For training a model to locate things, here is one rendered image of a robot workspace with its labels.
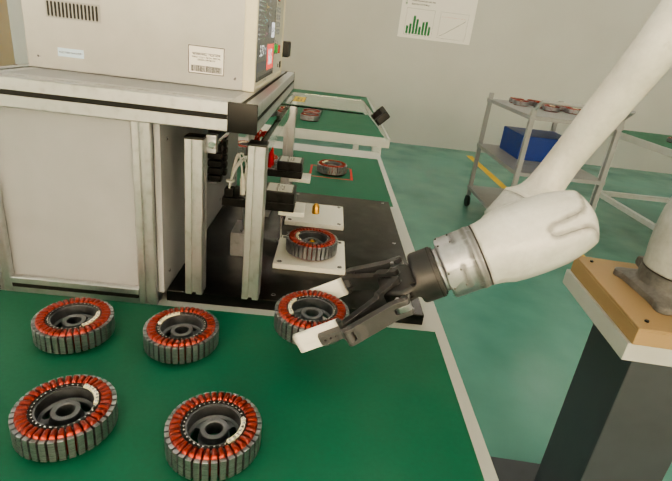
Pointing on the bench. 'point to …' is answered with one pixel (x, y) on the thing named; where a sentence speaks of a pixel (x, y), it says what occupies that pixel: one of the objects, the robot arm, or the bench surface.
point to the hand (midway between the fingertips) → (312, 316)
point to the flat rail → (277, 126)
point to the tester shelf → (142, 99)
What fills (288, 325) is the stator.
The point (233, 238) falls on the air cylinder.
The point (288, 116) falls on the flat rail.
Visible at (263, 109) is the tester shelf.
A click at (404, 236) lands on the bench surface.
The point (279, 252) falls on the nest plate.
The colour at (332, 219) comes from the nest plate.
